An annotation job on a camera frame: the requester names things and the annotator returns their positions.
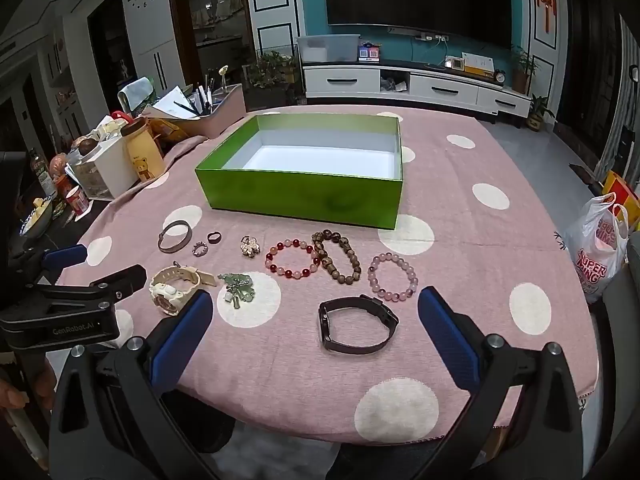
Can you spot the small potted plant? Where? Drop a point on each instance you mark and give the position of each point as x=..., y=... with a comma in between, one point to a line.
x=537, y=115

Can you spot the black wristwatch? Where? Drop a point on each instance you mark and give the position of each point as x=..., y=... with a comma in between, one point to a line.
x=350, y=303

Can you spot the green cardboard box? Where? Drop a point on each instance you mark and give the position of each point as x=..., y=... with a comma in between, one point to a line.
x=300, y=195

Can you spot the pink polka dot tablecloth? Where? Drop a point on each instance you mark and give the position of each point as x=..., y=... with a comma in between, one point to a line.
x=300, y=385

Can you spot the orange snack packet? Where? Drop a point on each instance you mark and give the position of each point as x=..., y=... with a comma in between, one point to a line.
x=167, y=132

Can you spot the white television cabinet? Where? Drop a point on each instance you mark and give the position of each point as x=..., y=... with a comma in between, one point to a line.
x=340, y=80

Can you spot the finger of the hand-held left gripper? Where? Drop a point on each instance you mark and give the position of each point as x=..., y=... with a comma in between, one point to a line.
x=120, y=281
x=65, y=256

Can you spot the white desktop organizer box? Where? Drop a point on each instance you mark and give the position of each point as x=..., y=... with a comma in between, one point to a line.
x=110, y=170

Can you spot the green and white bag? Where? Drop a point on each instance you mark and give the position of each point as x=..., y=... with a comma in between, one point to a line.
x=135, y=95

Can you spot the tall potted plant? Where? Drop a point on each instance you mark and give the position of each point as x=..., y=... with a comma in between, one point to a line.
x=522, y=70

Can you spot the beige pen holder box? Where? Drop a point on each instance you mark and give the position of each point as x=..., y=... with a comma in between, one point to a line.
x=225, y=110

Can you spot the yellow bear bottle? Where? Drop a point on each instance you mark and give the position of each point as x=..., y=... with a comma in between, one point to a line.
x=142, y=155

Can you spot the black alarm clock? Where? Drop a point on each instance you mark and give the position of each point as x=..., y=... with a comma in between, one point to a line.
x=500, y=77

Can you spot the person's left hand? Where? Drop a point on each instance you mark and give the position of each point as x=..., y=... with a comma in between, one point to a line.
x=25, y=385

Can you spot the white printed plastic bag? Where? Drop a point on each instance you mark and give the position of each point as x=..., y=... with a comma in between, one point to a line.
x=595, y=255

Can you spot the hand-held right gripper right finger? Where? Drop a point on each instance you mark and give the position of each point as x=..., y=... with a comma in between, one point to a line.
x=447, y=332

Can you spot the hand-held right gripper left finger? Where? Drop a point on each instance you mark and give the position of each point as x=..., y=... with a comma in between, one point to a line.
x=185, y=332

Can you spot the leafy plant in cage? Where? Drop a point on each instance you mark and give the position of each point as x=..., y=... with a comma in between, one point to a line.
x=270, y=70

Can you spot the yellow and red paper bag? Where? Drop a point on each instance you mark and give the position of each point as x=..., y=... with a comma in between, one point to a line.
x=616, y=192

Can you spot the cream wide bangle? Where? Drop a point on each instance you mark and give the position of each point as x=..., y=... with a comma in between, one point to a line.
x=165, y=295

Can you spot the instant noodle cup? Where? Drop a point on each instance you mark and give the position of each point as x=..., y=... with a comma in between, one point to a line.
x=77, y=202

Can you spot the metal bangle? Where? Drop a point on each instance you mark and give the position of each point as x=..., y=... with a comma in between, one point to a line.
x=165, y=246

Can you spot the gold flower brooch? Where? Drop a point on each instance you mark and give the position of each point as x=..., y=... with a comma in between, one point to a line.
x=250, y=246

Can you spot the clear plastic storage box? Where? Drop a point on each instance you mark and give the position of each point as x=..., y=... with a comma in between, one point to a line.
x=327, y=49

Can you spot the white papers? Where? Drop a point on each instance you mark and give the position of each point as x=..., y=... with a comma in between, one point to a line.
x=175, y=102

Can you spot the white and yellow desk calendar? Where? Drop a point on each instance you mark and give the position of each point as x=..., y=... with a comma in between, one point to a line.
x=477, y=64

